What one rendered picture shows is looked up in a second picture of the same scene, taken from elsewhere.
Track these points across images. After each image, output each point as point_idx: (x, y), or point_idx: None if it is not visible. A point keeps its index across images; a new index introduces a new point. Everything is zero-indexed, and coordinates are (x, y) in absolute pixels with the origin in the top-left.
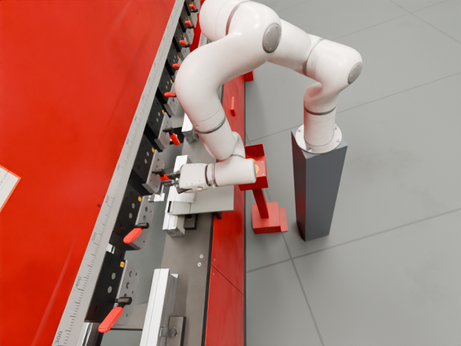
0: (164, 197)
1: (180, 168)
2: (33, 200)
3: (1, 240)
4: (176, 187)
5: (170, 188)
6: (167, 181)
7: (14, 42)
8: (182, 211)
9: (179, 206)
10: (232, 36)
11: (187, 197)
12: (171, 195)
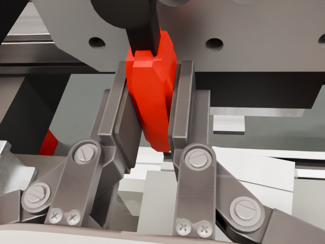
0: (228, 133)
1: (268, 222)
2: None
3: None
4: (24, 195)
5: (270, 151)
6: (107, 106)
7: None
8: (147, 215)
9: (173, 198)
10: None
11: (215, 234)
12: (230, 161)
